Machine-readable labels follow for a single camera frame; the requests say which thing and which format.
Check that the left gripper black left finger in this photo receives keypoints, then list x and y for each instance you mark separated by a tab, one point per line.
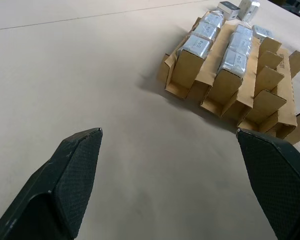
52	190

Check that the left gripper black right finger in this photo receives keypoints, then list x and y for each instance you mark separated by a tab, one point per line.
282	185

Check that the brown cardboard divider tray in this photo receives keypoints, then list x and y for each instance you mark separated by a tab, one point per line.
267	105

